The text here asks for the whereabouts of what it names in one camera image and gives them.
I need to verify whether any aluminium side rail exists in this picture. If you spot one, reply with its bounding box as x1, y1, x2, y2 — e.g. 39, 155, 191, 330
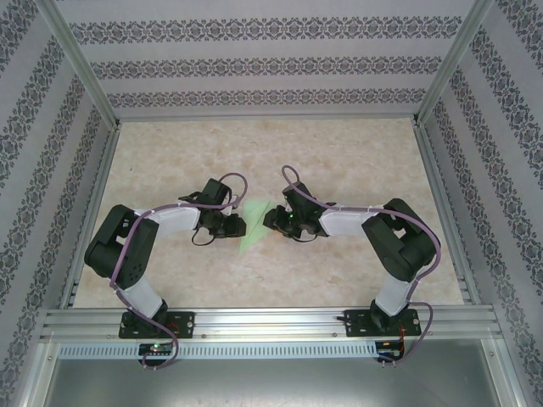
59, 122, 124, 309
411, 120, 483, 307

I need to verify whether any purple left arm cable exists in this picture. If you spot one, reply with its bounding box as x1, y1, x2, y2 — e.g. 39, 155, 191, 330
109, 172, 249, 374

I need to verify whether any metal sheet shelf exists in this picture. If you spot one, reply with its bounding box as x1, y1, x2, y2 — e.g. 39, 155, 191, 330
25, 358, 523, 407

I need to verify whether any thin black right gripper cable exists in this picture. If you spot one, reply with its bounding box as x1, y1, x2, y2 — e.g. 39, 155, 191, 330
288, 228, 320, 243

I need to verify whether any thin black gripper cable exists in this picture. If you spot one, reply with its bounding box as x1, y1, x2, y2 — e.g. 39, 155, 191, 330
288, 228, 320, 243
190, 226, 216, 248

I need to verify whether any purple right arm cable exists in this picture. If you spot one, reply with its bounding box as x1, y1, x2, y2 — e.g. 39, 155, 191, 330
282, 164, 442, 370

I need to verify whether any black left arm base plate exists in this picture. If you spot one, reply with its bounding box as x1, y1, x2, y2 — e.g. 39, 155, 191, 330
118, 311, 197, 340

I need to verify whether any aluminium front rail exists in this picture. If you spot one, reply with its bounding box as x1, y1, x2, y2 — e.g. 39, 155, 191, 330
40, 308, 505, 343

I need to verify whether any thin black left gripper cable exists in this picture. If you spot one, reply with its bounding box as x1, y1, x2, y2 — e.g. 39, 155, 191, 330
190, 226, 216, 248

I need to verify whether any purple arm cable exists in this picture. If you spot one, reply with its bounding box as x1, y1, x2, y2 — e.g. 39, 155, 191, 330
282, 164, 442, 370
109, 172, 249, 374

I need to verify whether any slotted metal cable duct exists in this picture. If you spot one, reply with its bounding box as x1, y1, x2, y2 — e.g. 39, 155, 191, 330
57, 341, 378, 360

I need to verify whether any aluminium frame post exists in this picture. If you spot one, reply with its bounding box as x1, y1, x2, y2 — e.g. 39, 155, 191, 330
39, 0, 124, 131
411, 0, 496, 128

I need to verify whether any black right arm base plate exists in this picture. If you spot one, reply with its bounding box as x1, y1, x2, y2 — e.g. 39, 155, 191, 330
344, 308, 421, 338

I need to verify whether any light green paper sheet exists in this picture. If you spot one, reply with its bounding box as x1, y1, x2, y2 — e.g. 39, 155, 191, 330
237, 199, 272, 256

